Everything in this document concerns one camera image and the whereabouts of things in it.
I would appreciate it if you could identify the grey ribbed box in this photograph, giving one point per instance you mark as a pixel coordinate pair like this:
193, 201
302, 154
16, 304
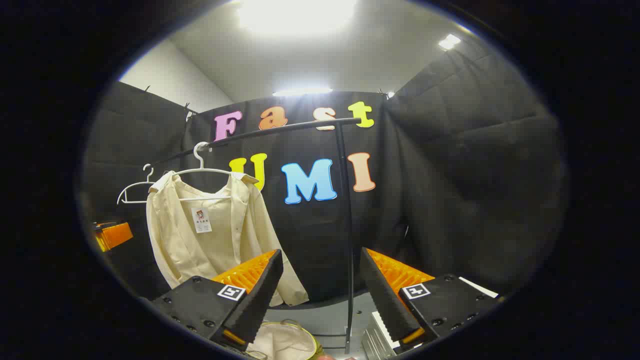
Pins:
375, 340

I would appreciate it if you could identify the small white clothes hanger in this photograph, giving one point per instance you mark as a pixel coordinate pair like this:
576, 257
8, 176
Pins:
131, 187

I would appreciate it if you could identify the black clothes rack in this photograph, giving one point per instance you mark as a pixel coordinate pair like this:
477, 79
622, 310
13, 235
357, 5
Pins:
346, 210

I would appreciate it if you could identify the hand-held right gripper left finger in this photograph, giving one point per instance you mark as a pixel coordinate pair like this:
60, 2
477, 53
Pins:
260, 290

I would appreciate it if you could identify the cream laundry hamper yellow rim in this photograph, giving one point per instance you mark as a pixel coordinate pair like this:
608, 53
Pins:
282, 342

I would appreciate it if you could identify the large ceiling light panel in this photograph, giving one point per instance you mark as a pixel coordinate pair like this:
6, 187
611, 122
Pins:
297, 15

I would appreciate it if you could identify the black backdrop cloth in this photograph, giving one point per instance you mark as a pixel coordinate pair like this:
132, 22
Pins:
460, 175

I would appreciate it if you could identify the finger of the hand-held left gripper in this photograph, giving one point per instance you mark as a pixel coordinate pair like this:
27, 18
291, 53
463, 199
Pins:
115, 236

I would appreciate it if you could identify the cream button shirt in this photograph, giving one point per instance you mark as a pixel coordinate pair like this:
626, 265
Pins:
220, 250

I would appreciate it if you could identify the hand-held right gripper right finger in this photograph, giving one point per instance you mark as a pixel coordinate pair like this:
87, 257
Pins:
382, 295

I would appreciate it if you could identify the large white clothes hanger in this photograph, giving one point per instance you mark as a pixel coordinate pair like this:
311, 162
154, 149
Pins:
199, 157

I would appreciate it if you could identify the long ceiling strip light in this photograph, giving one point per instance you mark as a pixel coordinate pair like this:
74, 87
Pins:
302, 91

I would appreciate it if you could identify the small ceiling light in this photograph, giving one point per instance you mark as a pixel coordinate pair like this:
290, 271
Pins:
449, 42

